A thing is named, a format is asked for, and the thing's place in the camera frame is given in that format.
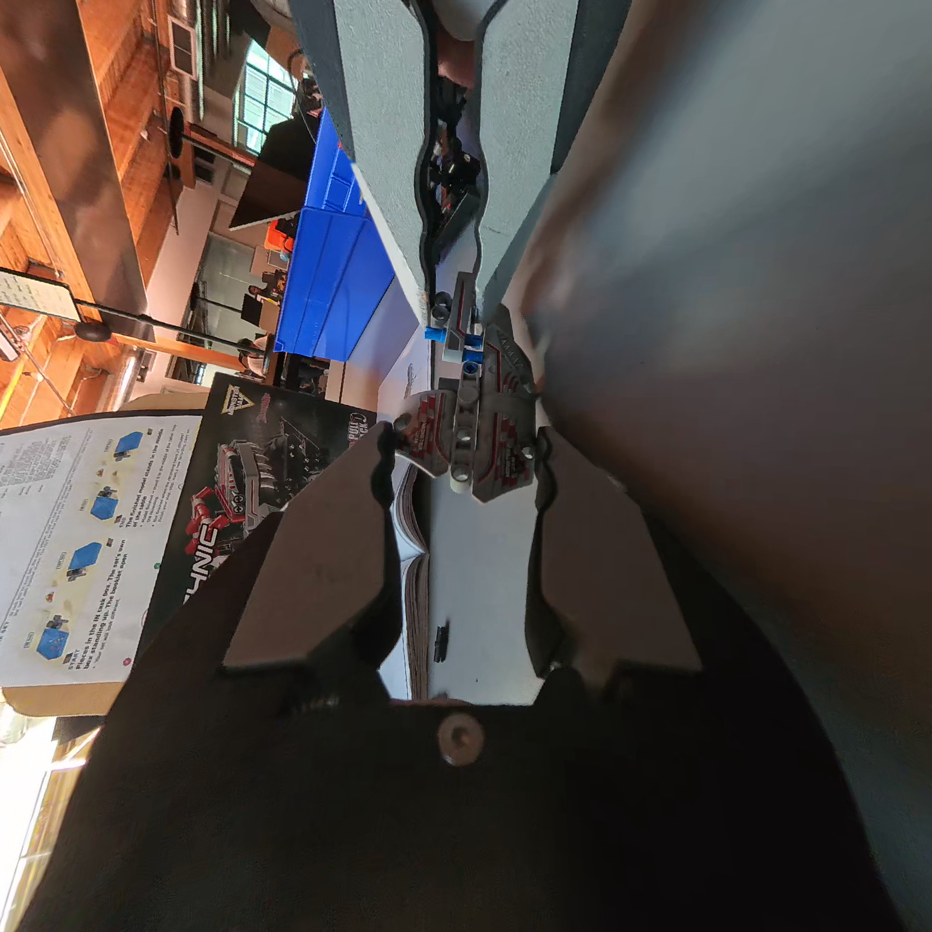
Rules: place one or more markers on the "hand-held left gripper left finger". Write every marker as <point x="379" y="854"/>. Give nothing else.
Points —
<point x="313" y="575"/>

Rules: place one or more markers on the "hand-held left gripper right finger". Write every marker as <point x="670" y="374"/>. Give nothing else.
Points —
<point x="615" y="582"/>

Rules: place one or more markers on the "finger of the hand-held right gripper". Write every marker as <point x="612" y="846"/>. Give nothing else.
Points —
<point x="520" y="109"/>
<point x="378" y="109"/>

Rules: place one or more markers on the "grey red shark lego assembly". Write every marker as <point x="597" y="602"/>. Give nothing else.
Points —
<point x="466" y="429"/>

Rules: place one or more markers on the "lego instruction booklet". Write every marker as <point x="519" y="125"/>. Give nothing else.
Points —
<point x="415" y="582"/>

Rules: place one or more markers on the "black lego set box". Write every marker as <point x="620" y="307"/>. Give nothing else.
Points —
<point x="240" y="466"/>

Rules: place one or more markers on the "small black lego piece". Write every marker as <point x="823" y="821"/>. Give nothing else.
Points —
<point x="440" y="641"/>

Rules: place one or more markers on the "small blue plastic bin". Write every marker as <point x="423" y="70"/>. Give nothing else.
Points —
<point x="336" y="167"/>

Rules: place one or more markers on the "black monitor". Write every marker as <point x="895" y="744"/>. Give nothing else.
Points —
<point x="284" y="160"/>

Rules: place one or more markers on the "large paned window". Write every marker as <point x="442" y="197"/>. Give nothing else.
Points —
<point x="266" y="84"/>

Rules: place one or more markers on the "orange object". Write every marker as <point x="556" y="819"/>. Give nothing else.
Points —
<point x="280" y="234"/>

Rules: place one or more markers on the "large blue plastic bin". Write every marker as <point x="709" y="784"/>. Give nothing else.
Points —
<point x="327" y="284"/>

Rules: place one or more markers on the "white printed instruction sheet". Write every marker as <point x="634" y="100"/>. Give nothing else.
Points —
<point x="73" y="546"/>

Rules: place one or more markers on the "black metal pole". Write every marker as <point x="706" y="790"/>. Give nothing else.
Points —
<point x="167" y="324"/>

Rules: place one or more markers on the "white sign board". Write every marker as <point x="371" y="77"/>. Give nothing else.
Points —
<point x="33" y="293"/>

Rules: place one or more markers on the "white wall vent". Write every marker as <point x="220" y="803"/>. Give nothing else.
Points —
<point x="183" y="45"/>

